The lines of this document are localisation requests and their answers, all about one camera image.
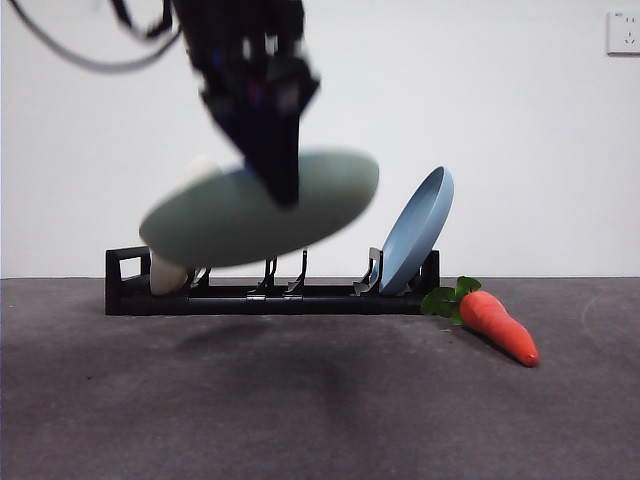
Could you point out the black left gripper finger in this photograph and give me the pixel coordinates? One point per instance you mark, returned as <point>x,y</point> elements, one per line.
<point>275,155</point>

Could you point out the pale green plate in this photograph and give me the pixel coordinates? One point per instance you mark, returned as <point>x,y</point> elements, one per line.
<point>210,225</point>

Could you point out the orange carrot with green leaves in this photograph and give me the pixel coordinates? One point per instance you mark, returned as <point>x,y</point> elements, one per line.
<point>490,320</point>

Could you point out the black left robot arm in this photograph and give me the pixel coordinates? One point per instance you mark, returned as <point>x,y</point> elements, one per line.
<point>240,20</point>

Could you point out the black plate rack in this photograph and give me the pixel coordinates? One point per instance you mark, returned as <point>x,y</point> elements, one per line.
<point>325,305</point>

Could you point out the blue plate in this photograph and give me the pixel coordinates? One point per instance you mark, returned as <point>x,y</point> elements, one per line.
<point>415,235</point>

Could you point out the cream white plate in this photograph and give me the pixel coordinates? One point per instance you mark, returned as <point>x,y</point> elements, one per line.
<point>167,280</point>

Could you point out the white wall socket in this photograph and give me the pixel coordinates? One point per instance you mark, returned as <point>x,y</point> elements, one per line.
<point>625,33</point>

